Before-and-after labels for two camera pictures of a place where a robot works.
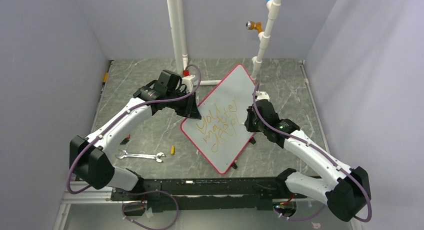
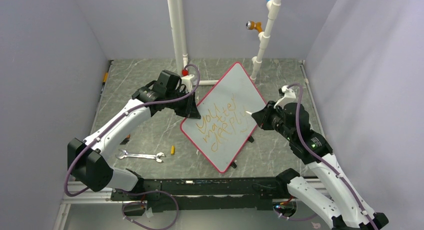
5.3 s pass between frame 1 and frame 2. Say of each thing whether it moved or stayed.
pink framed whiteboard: stayed
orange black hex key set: stayed
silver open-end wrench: stayed
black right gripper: moved
